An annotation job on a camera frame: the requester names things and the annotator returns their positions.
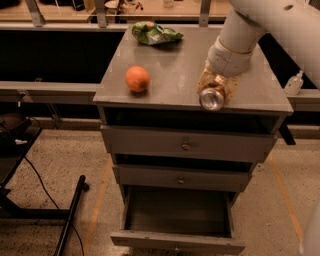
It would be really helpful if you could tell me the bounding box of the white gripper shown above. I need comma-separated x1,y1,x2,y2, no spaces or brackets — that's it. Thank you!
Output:
196,38,253,102

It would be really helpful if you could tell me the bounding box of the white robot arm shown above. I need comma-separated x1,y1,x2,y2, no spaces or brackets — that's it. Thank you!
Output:
197,0,320,111

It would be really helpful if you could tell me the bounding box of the grey drawer cabinet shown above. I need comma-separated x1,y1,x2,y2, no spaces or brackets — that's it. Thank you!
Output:
93,25,294,201

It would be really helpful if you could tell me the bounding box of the grey top drawer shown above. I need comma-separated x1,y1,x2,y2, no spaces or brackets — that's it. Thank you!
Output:
102,125,276,162

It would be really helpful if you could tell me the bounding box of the grey middle drawer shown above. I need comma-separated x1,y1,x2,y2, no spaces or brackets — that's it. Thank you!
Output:
113,165,249,192

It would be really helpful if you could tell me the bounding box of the grey open bottom drawer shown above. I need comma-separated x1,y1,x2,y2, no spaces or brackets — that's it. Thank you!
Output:
111,186,245,255

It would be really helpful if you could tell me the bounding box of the clear sanitizer bottle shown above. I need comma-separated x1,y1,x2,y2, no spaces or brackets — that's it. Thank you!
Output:
284,70,304,96

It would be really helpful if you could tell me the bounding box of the orange fruit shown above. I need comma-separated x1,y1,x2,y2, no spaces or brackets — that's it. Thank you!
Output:
125,66,151,93

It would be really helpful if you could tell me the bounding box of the green chip bag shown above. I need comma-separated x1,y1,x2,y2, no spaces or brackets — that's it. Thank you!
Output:
131,21,184,46

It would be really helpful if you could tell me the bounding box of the black floor cable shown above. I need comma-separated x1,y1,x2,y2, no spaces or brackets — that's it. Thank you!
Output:
23,155,86,256

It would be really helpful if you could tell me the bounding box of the black cart frame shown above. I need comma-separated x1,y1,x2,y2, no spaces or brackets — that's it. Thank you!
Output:
0,113,89,256

